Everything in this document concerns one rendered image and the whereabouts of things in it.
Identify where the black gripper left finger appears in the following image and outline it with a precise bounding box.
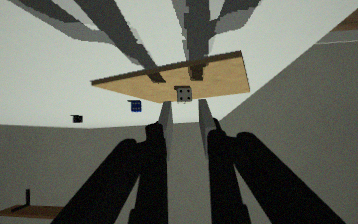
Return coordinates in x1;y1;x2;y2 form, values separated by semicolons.
50;101;173;224

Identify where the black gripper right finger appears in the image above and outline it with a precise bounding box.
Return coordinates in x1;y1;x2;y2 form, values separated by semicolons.
198;99;346;224

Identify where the white die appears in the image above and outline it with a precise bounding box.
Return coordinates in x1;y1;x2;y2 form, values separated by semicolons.
177;88;192;104

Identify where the blue die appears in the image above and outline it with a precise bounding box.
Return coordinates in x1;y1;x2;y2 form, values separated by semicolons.
131;101;142;112

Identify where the tan square mat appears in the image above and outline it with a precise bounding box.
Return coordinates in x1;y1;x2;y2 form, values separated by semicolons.
91;52;250;103

